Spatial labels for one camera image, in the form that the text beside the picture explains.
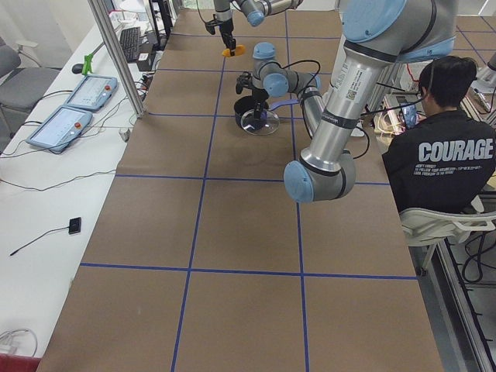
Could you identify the yellow toy corn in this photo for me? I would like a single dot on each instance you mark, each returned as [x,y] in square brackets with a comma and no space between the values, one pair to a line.
[237,51]

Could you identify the glass pot lid blue knob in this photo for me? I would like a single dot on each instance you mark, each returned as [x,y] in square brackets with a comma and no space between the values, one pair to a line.
[266,124]

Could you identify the dark blue cooking pot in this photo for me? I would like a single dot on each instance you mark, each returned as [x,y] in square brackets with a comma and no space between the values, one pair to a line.
[247,103]

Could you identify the black keyboard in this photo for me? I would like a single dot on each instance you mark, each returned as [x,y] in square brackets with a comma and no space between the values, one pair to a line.
[130,41]

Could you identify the green clamp tool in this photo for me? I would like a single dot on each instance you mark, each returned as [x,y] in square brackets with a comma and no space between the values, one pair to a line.
[87,65]

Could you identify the far blue teach pendant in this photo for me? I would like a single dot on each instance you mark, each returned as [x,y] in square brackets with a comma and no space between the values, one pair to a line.
[92,93]

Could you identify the blue teach pendant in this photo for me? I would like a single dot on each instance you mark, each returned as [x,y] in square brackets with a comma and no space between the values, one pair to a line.
[60,129]
[92,93]

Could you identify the smartphone with lit screen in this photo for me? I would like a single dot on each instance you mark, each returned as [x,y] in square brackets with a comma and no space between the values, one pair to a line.
[410,116]

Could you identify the black computer mouse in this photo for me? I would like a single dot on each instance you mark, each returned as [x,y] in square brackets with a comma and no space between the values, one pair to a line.
[77,69]

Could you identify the brown paper table mat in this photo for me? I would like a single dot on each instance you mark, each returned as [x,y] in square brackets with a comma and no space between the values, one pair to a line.
[199,260]

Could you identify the near blue teach pendant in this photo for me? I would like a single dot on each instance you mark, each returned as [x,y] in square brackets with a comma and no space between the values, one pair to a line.
[60,129]

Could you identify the seated person black jacket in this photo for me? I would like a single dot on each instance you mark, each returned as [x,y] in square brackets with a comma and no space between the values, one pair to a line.
[444,162]

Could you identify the white office chair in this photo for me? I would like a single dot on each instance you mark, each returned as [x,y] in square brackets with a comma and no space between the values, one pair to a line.
[423,227]

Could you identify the grey office chair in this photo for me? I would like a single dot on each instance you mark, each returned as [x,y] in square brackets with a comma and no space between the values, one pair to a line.
[22,88]

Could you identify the small black square device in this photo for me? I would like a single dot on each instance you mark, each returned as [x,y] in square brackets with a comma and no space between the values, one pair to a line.
[74,225]

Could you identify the aluminium frame post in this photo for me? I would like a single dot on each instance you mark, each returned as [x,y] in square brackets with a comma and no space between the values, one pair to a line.
[114,49]

